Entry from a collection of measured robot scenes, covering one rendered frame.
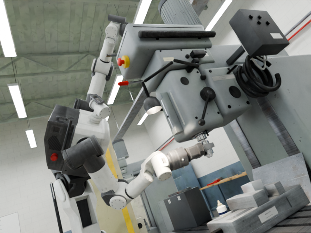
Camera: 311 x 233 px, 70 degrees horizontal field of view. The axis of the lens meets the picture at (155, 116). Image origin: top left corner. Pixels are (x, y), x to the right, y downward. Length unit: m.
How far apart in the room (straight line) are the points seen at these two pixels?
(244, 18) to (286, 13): 4.61
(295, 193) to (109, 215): 1.98
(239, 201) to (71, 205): 0.83
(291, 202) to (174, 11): 1.14
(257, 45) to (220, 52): 0.30
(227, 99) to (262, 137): 0.33
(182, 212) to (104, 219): 1.35
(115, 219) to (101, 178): 1.59
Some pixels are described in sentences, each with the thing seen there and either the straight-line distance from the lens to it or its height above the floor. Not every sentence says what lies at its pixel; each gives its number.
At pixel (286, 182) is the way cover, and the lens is 1.26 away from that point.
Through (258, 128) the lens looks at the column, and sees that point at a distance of 1.32.
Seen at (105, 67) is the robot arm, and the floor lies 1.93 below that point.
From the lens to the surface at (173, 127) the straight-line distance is 1.01.
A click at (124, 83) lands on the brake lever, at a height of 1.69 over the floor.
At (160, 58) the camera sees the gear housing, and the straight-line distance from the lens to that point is 1.05.
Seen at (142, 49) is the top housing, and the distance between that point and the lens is 1.05.
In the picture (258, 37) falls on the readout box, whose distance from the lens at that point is 1.07.
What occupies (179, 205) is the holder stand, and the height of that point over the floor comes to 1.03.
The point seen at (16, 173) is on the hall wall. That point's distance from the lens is 10.24.
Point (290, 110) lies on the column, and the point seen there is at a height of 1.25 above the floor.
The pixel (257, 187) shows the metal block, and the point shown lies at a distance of 0.92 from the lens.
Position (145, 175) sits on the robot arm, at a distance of 1.02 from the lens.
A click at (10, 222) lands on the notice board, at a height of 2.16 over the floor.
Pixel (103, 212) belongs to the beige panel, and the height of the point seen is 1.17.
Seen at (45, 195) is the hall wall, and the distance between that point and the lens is 9.95.
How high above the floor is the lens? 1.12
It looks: 19 degrees up
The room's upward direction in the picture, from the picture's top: 22 degrees counter-clockwise
